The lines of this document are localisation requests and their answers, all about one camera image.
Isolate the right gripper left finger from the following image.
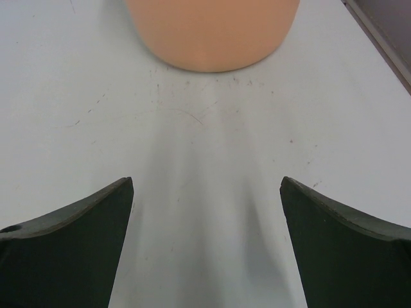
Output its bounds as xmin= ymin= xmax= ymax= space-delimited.
xmin=1 ymin=177 xmax=133 ymax=307

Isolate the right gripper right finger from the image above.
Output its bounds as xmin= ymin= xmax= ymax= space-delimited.
xmin=280 ymin=177 xmax=410 ymax=307

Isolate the orange plastic bucket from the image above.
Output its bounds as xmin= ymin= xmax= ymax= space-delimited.
xmin=126 ymin=0 xmax=299 ymax=73

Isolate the grey aluminium frame rail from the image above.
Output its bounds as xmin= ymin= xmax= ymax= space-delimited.
xmin=342 ymin=0 xmax=410 ymax=92

